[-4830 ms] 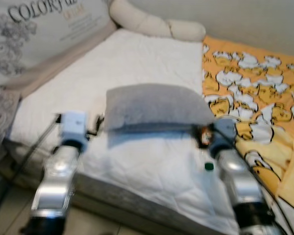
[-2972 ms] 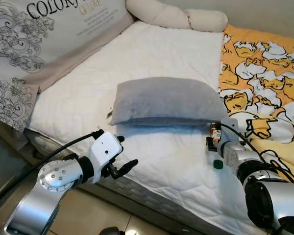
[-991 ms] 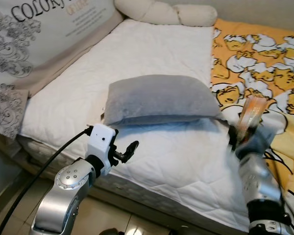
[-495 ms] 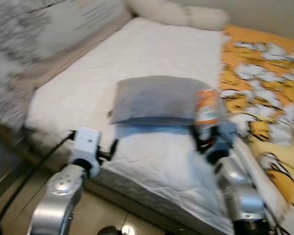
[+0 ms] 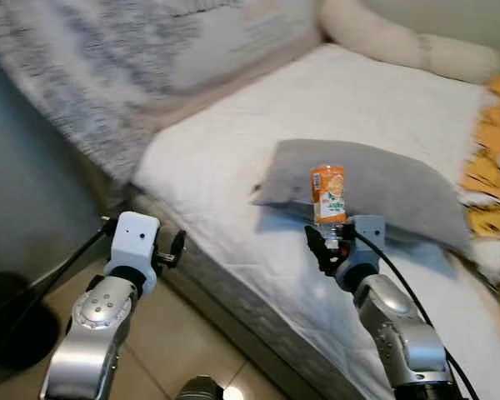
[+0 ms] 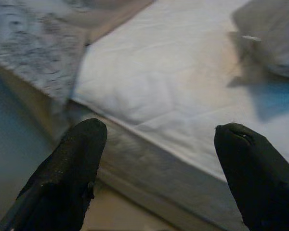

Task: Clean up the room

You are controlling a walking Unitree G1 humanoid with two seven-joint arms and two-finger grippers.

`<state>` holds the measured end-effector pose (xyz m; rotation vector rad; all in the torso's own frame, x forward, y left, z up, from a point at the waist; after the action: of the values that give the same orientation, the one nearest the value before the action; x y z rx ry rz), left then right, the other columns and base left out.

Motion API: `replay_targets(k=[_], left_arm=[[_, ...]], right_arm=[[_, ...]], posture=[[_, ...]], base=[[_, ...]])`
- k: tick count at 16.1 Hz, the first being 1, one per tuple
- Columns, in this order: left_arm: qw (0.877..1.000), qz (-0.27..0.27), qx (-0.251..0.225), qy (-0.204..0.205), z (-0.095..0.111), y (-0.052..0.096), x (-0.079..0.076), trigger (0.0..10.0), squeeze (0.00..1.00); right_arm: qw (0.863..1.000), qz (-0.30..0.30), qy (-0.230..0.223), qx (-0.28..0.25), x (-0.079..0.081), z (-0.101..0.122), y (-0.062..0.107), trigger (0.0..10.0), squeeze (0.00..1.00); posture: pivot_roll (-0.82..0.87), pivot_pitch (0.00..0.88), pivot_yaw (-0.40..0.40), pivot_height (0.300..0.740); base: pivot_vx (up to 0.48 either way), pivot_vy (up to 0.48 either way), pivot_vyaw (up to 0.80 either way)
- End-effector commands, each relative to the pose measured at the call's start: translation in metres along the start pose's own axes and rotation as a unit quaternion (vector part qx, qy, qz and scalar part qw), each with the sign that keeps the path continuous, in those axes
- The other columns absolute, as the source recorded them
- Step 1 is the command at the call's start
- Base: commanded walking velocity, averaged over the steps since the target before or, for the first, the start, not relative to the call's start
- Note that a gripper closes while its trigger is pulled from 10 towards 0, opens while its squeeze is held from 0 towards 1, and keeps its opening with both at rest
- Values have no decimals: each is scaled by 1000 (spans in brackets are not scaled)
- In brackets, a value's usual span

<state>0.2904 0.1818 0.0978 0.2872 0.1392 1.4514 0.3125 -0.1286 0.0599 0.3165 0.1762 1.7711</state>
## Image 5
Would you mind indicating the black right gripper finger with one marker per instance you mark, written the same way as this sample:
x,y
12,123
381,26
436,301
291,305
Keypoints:
x,y
319,250

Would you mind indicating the orange label drink bottle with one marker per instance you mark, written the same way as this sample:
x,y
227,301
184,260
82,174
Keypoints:
x,y
327,187

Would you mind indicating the plain grey pillow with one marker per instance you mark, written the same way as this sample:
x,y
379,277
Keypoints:
x,y
400,187

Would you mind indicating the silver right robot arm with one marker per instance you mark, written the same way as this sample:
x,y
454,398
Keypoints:
x,y
400,333

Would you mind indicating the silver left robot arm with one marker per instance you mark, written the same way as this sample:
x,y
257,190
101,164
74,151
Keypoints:
x,y
92,333

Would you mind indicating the white quilted mattress pad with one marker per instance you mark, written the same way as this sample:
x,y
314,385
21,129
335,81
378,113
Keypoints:
x,y
233,125

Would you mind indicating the grey robot leg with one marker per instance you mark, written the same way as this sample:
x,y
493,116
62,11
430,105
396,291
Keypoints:
x,y
198,390

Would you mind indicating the black round floor object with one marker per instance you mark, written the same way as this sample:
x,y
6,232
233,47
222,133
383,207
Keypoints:
x,y
17,333

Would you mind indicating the yellow egg print blanket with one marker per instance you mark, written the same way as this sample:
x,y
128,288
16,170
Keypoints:
x,y
492,179

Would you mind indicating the large scroll print lettered cushion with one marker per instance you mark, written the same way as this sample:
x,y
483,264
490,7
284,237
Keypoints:
x,y
108,67

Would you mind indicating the beige knotted bolster pillow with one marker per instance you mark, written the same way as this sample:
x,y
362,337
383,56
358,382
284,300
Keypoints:
x,y
400,42

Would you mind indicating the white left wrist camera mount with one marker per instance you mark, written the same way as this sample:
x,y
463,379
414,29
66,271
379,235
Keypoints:
x,y
133,242

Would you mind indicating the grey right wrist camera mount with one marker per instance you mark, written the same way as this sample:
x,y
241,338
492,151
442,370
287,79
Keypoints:
x,y
368,229

